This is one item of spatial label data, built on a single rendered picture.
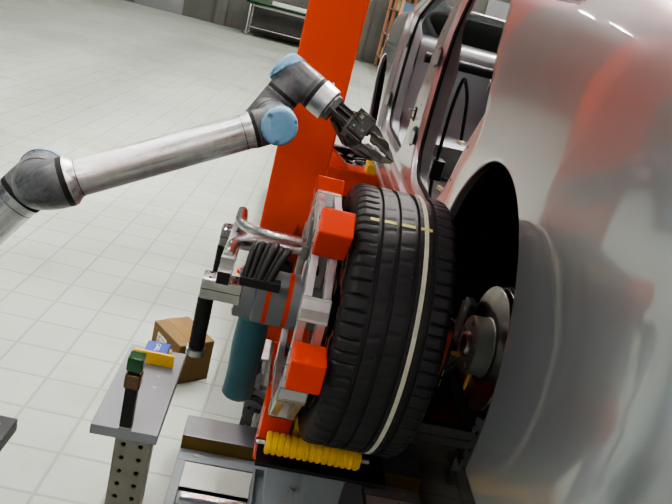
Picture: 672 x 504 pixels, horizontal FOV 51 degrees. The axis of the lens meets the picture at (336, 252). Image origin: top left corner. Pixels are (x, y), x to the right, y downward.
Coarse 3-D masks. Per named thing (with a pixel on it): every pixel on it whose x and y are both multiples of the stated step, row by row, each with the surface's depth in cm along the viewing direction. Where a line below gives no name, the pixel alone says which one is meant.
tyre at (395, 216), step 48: (384, 192) 168; (384, 240) 153; (432, 240) 156; (384, 288) 148; (432, 288) 151; (336, 336) 148; (384, 336) 148; (432, 336) 149; (336, 384) 149; (384, 384) 149; (432, 384) 150; (336, 432) 158
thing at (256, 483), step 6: (258, 468) 222; (252, 474) 222; (258, 474) 222; (252, 480) 216; (258, 480) 220; (252, 486) 213; (258, 486) 217; (252, 492) 211; (258, 492) 215; (252, 498) 212; (258, 498) 212
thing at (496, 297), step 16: (496, 288) 181; (480, 304) 191; (496, 304) 179; (512, 304) 173; (480, 320) 177; (496, 320) 176; (480, 336) 174; (496, 336) 174; (480, 352) 173; (496, 352) 171; (464, 368) 178; (480, 368) 175; (496, 368) 169; (480, 384) 178; (480, 400) 175
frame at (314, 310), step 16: (320, 192) 177; (320, 208) 164; (336, 208) 168; (304, 288) 152; (304, 304) 150; (320, 304) 150; (304, 320) 150; (320, 320) 150; (320, 336) 152; (272, 384) 189; (272, 400) 175; (288, 400) 158; (304, 400) 157; (272, 416) 176; (288, 416) 173
